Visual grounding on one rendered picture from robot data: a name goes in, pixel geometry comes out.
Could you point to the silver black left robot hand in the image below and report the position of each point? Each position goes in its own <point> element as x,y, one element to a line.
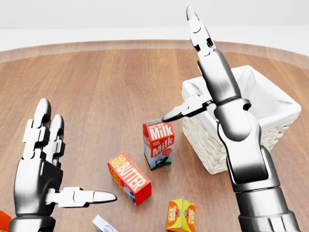
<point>36,183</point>

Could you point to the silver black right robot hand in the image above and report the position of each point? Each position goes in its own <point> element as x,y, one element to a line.
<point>220,79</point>

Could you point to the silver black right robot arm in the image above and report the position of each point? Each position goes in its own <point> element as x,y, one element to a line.
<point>251,169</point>

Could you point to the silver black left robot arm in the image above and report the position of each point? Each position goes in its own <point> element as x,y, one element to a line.
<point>31,224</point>

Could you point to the white woven basket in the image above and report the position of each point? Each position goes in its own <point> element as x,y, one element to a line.
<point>268,108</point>

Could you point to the orange red tin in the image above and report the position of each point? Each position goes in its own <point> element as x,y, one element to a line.
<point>4,221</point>

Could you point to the white blue box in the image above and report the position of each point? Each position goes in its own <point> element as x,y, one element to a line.
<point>102,224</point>

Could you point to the red white milk carton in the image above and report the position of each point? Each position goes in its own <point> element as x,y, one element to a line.
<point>160,145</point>

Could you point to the red orange butter box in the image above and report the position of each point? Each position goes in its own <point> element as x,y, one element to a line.
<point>130,177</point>

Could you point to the orange juice carton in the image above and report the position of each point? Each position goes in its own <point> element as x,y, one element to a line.
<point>179,216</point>

